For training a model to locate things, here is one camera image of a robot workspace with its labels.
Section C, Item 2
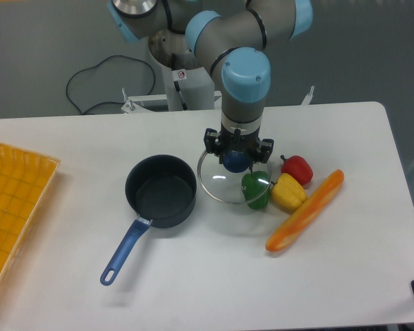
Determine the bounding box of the black cable on floor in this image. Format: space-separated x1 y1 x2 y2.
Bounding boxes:
66 54 157 115

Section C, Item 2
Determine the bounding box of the red toy bell pepper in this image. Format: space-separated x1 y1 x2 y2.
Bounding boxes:
280 155 314 186

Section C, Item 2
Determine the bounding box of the orange toy baguette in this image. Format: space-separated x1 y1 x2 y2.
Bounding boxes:
265 169 345 253

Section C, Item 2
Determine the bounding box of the yellow toy bell pepper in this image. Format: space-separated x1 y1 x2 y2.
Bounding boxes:
270 173 308 212

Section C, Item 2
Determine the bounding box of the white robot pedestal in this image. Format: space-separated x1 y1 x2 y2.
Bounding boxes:
148 29 217 112

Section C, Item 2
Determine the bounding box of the green toy bell pepper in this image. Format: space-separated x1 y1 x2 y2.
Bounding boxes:
241 170 271 210

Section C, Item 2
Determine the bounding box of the yellow plastic basket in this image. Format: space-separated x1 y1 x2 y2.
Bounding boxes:
0 142 61 283

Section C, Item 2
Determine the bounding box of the glass lid blue knob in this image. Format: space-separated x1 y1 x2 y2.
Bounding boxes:
197 151 272 205

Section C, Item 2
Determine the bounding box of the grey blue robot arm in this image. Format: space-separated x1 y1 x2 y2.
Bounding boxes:
108 1 313 172

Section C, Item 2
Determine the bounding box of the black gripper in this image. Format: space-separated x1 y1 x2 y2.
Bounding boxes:
203 128 274 163

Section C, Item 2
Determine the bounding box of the white metal base frame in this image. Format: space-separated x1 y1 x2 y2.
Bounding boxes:
121 85 315 114

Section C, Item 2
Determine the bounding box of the dark saucepan blue handle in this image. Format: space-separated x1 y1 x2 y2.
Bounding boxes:
100 154 197 286

